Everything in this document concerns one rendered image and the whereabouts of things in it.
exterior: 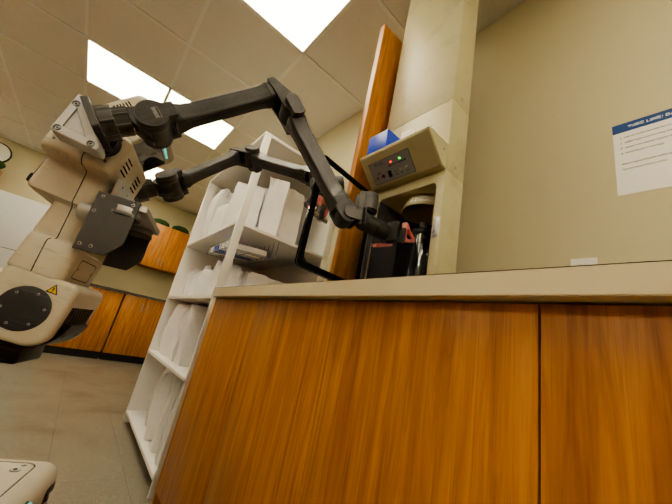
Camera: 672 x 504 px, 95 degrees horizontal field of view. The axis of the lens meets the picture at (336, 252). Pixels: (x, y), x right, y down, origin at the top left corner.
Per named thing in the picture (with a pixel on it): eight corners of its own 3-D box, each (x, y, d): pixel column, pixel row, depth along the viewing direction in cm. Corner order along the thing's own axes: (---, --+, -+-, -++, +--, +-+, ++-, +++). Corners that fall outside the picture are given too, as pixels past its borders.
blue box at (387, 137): (382, 169, 127) (385, 151, 130) (401, 161, 119) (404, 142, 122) (365, 157, 121) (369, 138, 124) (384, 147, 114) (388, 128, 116)
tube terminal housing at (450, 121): (397, 320, 127) (419, 162, 150) (474, 326, 102) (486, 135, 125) (354, 306, 113) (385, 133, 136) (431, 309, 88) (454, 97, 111)
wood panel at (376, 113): (405, 326, 142) (435, 89, 183) (410, 327, 139) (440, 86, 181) (322, 299, 114) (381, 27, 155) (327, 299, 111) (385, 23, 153)
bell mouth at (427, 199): (418, 228, 128) (420, 216, 129) (458, 220, 114) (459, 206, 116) (391, 210, 117) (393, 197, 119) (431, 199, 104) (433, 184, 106)
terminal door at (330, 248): (356, 291, 112) (374, 195, 124) (294, 264, 92) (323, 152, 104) (355, 291, 113) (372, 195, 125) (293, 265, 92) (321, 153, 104)
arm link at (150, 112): (276, 92, 104) (282, 68, 95) (297, 126, 103) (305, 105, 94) (135, 129, 84) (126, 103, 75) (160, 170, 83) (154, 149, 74)
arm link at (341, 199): (275, 118, 101) (281, 94, 92) (290, 115, 104) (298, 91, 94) (335, 233, 97) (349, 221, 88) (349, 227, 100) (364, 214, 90)
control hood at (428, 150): (375, 193, 127) (378, 172, 130) (446, 168, 102) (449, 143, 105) (355, 180, 120) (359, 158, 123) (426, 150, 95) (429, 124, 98)
